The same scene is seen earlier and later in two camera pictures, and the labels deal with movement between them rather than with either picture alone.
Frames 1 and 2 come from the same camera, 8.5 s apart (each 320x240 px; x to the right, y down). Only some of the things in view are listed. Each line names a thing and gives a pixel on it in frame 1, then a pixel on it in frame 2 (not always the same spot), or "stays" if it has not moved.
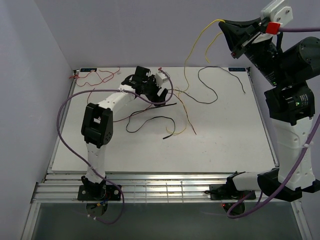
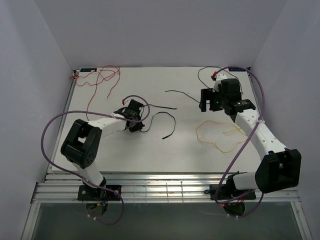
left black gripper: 154,98 → 138,127
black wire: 210,87 stays
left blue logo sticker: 87,69 stays
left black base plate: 98,192 stays
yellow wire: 184,68 → 225,132
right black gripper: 240,34 → 207,94
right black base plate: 224,192 stays
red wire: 148,108 → 96,85
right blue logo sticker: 237,69 stays
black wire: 154,117 → 163,112
